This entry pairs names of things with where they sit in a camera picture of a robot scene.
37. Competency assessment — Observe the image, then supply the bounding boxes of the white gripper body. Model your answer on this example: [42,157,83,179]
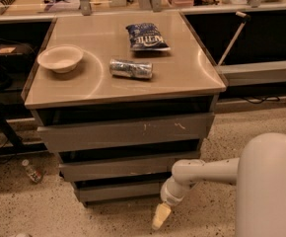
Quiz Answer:
[160,177,192,206]

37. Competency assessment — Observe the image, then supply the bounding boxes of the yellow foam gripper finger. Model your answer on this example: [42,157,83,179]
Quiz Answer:
[152,202,172,230]

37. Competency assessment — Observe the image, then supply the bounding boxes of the grey bottom drawer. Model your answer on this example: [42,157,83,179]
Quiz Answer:
[74,176,166,203]

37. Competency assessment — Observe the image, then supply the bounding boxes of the grey drawer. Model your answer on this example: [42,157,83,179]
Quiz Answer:
[59,150,199,182]
[74,176,166,203]
[37,113,214,153]

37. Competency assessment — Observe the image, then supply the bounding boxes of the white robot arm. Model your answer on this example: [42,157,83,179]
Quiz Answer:
[152,133,286,237]

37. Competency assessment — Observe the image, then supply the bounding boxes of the grey top drawer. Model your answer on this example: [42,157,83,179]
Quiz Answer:
[37,113,214,153]

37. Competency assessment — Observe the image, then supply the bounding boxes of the grey middle drawer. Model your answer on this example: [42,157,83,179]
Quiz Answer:
[59,150,199,182]

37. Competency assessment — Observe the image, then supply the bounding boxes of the grey drawer cabinet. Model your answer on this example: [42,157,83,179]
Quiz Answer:
[21,11,229,207]

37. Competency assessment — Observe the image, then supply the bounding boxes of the plastic bottle on floor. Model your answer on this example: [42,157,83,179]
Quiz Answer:
[22,159,43,184]

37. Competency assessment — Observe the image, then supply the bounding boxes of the silver crushed can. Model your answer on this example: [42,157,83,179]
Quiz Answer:
[109,59,153,80]

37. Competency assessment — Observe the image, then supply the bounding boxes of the blue kettle chips bag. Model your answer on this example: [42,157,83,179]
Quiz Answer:
[126,23,170,51]

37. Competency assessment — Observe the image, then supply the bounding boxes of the black stand leg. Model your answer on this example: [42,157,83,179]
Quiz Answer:
[0,112,46,156]

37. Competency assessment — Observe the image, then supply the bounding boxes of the white bowl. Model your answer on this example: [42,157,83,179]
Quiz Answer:
[37,44,84,73]

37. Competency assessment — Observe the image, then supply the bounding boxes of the white rod with black tip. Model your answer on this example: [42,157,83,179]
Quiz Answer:
[218,11,250,66]

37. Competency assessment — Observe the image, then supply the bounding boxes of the black box with label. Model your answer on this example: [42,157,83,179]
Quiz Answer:
[0,43,35,62]

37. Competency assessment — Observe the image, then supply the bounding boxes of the black cable on floor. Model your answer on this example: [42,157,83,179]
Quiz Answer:
[241,95,281,105]

